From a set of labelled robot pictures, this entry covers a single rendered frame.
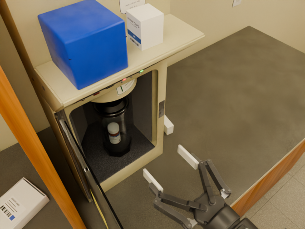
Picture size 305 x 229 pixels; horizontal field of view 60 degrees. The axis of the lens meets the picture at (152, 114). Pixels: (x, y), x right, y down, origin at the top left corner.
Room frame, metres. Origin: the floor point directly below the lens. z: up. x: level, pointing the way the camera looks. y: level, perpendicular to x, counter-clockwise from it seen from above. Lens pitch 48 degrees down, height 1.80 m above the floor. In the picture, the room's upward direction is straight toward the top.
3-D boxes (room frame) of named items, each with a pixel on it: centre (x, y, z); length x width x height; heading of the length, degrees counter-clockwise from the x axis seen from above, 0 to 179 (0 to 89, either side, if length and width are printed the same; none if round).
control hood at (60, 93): (0.43, 0.05, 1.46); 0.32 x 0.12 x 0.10; 128
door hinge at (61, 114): (0.38, 0.20, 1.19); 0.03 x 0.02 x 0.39; 128
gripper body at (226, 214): (0.23, -0.13, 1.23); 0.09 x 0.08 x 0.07; 38
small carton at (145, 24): (0.46, 0.01, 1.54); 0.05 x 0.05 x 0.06; 35
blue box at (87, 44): (0.38, 0.11, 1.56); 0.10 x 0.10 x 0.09; 38
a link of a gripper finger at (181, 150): (0.37, -0.09, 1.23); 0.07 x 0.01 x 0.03; 38
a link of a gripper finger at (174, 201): (0.25, -0.06, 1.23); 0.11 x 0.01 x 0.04; 72
